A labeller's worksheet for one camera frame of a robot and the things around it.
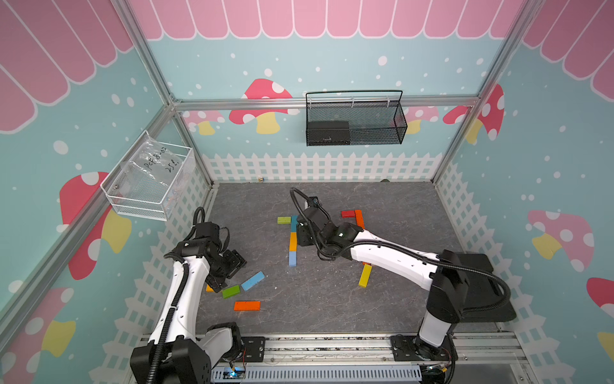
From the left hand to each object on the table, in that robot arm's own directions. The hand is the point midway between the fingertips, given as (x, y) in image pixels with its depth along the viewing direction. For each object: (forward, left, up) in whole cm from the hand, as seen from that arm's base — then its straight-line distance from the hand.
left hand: (238, 276), depth 77 cm
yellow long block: (+6, -44, -11) cm, 46 cm away
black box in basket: (+49, -29, +22) cm, 61 cm away
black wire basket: (+56, -39, +24) cm, 73 cm away
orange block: (+32, -45, -11) cm, 56 cm away
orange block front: (-5, -1, -12) cm, 13 cm away
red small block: (+36, -40, -12) cm, 55 cm away
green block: (-1, +5, -12) cm, 13 cm away
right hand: (+14, -20, +7) cm, 26 cm away
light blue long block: (+3, -2, -12) cm, 13 cm away
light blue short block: (+13, -16, -12) cm, 23 cm away
